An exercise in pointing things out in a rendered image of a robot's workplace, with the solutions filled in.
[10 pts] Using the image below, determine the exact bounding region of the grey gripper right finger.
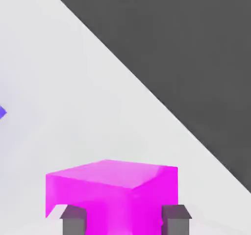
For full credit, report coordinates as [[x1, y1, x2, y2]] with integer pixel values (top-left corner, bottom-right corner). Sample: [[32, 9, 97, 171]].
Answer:
[[160, 204, 199, 235]]

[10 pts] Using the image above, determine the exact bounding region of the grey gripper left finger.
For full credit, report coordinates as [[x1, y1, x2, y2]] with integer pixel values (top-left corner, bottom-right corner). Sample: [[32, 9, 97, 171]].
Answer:
[[47, 204, 88, 235]]

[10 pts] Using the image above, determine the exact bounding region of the small magenta cube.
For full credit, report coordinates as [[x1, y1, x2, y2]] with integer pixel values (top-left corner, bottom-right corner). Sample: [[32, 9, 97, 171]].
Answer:
[[45, 159, 178, 235]]

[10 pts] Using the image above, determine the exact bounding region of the small blue cube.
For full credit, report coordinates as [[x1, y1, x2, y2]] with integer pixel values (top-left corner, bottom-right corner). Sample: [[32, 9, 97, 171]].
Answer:
[[0, 105, 8, 120]]

